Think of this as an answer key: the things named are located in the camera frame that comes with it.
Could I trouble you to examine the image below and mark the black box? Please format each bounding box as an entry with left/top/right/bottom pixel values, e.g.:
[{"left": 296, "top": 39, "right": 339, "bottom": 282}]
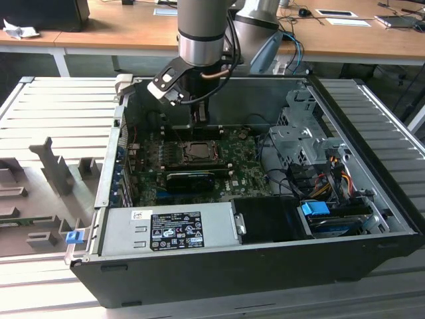
[{"left": 0, "top": 0, "right": 91, "bottom": 33}]

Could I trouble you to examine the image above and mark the black RAM slot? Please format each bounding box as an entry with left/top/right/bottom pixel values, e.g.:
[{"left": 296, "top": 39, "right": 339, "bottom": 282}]
[
  {"left": 162, "top": 130, "right": 224, "bottom": 138},
  {"left": 165, "top": 160, "right": 232, "bottom": 166},
  {"left": 165, "top": 165, "right": 232, "bottom": 171},
  {"left": 165, "top": 163, "right": 232, "bottom": 169},
  {"left": 165, "top": 162, "right": 232, "bottom": 167},
  {"left": 161, "top": 126, "right": 224, "bottom": 134},
  {"left": 162, "top": 134, "right": 224, "bottom": 142}
]

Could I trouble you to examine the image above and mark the black graphics card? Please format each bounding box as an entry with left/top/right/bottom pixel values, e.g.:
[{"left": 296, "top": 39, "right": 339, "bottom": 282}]
[{"left": 165, "top": 170, "right": 218, "bottom": 195}]

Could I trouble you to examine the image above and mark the grey notebook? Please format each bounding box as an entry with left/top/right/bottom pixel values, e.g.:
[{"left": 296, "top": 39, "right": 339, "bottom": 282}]
[{"left": 374, "top": 14, "right": 420, "bottom": 30}]

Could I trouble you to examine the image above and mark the metal socket cover frame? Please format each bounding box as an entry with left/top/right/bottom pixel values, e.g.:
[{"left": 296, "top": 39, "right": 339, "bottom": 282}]
[{"left": 181, "top": 142, "right": 220, "bottom": 165}]

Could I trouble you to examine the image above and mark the black plastic shroud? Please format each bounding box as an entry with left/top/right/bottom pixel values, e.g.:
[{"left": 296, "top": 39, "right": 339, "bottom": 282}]
[{"left": 230, "top": 195, "right": 308, "bottom": 246}]

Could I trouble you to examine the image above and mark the silver power supply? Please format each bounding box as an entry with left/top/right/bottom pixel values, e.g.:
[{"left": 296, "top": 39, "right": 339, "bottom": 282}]
[{"left": 98, "top": 203, "right": 240, "bottom": 257}]

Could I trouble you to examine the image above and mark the hard disk in blue carrier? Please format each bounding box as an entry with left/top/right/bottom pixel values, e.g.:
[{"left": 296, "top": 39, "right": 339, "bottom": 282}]
[{"left": 300, "top": 201, "right": 370, "bottom": 239}]

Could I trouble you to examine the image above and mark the beige case handle latch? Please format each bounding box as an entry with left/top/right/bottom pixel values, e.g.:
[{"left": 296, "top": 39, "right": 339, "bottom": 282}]
[{"left": 114, "top": 74, "right": 134, "bottom": 98}]

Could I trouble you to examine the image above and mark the silver CPU with green edge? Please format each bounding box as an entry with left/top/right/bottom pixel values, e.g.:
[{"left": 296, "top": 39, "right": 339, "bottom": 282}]
[{"left": 188, "top": 144, "right": 211, "bottom": 160}]

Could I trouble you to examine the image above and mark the grey parts rack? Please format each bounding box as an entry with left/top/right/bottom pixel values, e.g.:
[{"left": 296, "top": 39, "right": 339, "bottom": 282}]
[{"left": 0, "top": 136, "right": 104, "bottom": 257}]

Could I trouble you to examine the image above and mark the small white sticker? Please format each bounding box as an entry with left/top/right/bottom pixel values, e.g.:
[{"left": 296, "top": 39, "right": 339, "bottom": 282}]
[{"left": 131, "top": 209, "right": 154, "bottom": 221}]

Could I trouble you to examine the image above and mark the yellow orange wire bundle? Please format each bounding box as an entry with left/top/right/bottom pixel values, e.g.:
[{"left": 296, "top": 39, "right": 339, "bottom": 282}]
[{"left": 314, "top": 171, "right": 353, "bottom": 197}]

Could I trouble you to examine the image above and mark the black rating label sticker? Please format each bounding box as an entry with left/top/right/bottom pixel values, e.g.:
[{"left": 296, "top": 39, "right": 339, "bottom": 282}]
[{"left": 150, "top": 210, "right": 205, "bottom": 251}]

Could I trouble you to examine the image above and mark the green motherboard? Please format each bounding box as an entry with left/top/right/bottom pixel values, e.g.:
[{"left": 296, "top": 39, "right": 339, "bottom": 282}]
[{"left": 127, "top": 128, "right": 277, "bottom": 207}]

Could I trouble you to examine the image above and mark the grey metal drive cage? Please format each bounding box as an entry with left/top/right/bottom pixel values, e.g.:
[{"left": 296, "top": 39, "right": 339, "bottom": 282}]
[{"left": 268, "top": 86, "right": 355, "bottom": 174}]

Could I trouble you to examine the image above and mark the wooden desk with white frame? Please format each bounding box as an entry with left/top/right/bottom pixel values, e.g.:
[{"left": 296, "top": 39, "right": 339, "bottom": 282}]
[
  {"left": 0, "top": 0, "right": 91, "bottom": 78},
  {"left": 54, "top": 0, "right": 425, "bottom": 72}
]

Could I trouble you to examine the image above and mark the green RAM stick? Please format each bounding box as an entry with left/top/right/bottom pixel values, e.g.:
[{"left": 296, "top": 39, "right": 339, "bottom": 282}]
[{"left": 0, "top": 217, "right": 34, "bottom": 229}]

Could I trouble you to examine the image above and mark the CPU socket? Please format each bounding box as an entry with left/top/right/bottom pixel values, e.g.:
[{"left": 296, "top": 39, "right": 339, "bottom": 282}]
[{"left": 179, "top": 140, "right": 222, "bottom": 165}]

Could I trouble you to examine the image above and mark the copper coloured hose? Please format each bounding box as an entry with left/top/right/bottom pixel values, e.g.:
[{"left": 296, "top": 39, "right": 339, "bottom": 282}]
[{"left": 201, "top": 68, "right": 233, "bottom": 82}]

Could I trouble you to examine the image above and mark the crumpled white paper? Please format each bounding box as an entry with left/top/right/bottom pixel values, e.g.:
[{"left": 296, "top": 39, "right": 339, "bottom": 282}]
[{"left": 3, "top": 18, "right": 41, "bottom": 40}]

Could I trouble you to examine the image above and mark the blue cable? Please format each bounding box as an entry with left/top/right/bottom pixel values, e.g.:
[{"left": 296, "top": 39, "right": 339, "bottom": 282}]
[{"left": 283, "top": 31, "right": 305, "bottom": 72}]

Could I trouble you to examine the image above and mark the white paper sheet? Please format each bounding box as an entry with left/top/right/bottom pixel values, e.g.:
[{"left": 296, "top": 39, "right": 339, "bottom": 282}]
[{"left": 326, "top": 17, "right": 373, "bottom": 28}]

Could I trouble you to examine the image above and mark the black PC case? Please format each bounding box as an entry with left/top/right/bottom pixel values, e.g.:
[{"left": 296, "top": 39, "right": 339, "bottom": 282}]
[{"left": 68, "top": 75, "right": 425, "bottom": 310}]

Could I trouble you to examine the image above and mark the black wire bundle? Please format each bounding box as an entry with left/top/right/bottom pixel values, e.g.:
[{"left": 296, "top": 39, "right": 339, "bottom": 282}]
[{"left": 265, "top": 159, "right": 333, "bottom": 203}]

